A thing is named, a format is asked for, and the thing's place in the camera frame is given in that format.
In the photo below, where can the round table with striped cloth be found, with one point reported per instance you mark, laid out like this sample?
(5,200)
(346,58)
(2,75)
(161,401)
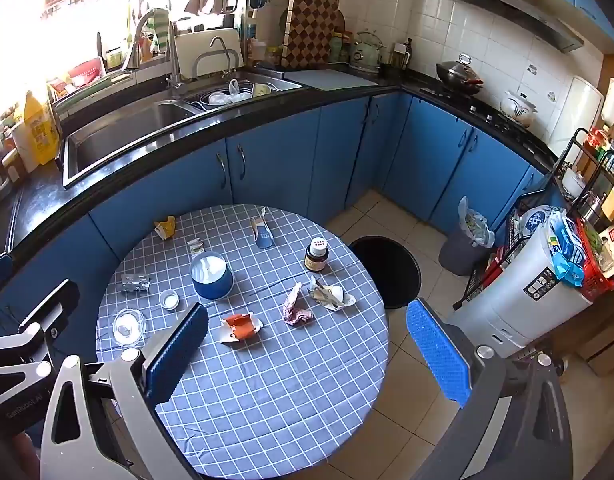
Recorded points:
(287,385)

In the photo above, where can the blue white plastic bag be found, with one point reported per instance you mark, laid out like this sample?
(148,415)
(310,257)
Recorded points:
(534,220)

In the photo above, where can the checkered wooden cutting board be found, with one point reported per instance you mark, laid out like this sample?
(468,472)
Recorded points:
(309,30)

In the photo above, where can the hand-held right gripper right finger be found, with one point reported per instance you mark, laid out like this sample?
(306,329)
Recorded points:
(437,355)

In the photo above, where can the red box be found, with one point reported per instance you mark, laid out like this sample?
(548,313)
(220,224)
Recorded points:
(492,265)

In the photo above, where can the blue kitchen base cabinets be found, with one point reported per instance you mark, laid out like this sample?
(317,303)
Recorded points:
(277,170)

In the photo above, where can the silver blister pack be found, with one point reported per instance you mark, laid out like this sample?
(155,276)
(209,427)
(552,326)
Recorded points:
(136,283)

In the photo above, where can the white splash guard panel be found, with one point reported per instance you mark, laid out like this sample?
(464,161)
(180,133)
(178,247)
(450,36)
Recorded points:
(579,110)

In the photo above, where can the tall steel faucet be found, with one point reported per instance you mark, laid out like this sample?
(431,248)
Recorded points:
(173,60)

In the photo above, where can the brown medicine bottle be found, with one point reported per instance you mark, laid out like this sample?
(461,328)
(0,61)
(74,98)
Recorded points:
(317,260)

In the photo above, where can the white ceramic pot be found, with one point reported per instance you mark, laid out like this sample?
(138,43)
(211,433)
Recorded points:
(518,107)

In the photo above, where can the pink paper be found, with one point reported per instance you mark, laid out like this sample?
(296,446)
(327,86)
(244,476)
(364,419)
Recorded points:
(293,305)

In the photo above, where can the clear plastic bin liner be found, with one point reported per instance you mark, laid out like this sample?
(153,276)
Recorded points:
(477,227)

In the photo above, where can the white bottle cap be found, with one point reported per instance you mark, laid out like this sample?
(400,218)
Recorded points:
(169,300)

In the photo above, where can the white wrapper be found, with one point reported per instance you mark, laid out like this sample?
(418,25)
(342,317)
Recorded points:
(337,296)

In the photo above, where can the red plastic basket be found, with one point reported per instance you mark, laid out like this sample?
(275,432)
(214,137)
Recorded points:
(594,272)

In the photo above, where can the black round stool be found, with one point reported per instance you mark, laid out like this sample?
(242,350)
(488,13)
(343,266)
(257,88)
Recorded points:
(387,270)

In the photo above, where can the steel range hood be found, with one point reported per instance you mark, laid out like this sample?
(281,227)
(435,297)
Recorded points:
(512,10)

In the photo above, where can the yellow jar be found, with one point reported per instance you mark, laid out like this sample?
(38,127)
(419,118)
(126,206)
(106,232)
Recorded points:
(273,56)

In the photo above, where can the clear plastic lid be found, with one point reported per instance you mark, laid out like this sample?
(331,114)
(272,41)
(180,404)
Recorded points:
(128,327)

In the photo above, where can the steel wok with lid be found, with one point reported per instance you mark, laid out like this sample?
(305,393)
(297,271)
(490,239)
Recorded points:
(457,75)

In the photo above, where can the green striped cloth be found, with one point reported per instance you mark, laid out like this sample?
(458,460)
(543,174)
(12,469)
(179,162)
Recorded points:
(159,27)

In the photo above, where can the yellow detergent bottle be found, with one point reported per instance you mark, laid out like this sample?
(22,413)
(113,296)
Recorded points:
(42,132)

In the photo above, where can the steel double sink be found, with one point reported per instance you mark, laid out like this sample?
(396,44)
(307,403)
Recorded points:
(127,130)

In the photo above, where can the black metal shelf rack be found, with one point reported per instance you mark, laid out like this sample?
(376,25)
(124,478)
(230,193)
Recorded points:
(579,140)

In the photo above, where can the pale green kettle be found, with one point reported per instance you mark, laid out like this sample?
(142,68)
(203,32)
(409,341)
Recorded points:
(364,52)

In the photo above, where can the dark glass bottle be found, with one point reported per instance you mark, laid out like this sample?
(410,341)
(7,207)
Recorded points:
(409,52)

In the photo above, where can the blue round tin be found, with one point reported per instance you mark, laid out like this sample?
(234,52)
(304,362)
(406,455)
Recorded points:
(214,285)

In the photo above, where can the orange carton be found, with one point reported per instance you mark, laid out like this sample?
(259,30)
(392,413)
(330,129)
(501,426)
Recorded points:
(242,330)

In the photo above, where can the small steel faucet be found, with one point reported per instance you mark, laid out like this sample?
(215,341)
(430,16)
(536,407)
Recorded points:
(222,40)

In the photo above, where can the yellow crumpled wrapper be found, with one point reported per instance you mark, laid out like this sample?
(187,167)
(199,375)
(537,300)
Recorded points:
(166,226)

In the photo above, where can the black kitchen countertop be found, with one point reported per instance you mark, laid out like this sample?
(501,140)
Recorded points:
(327,100)

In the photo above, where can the blue snack packets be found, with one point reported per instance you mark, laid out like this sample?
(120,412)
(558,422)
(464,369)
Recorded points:
(567,255)

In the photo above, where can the green glass jar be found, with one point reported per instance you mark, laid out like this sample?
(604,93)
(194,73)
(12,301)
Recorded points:
(335,49)

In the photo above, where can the small white pot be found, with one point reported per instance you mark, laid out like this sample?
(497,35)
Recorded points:
(572,182)

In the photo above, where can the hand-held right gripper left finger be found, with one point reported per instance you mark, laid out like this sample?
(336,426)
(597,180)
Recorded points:
(179,345)

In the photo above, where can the red window basket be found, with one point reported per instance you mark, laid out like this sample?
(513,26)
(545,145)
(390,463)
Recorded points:
(84,72)

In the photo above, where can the grey trash bin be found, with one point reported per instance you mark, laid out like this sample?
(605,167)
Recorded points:
(459,260)

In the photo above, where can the white floor appliance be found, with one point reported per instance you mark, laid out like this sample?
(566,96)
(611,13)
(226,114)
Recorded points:
(512,300)

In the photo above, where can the blue and white bottle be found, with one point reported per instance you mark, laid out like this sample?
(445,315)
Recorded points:
(262,236)

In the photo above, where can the small white packet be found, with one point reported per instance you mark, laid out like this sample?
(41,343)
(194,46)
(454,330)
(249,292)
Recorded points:
(197,246)

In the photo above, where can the row of condiment jars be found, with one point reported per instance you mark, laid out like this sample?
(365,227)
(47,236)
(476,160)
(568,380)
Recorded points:
(607,145)

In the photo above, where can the blue upper cabinets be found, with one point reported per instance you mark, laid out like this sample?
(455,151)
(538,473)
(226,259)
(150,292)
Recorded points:
(592,0)

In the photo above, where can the black gas stove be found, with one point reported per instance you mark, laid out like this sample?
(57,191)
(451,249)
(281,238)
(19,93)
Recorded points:
(487,117)

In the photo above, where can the white plastic bottle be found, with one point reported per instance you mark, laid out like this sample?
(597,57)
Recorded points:
(24,150)

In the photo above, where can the white cutting board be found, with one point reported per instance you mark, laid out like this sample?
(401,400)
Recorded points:
(197,42)

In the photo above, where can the light blue cutting mat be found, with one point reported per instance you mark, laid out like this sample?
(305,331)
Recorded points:
(332,80)

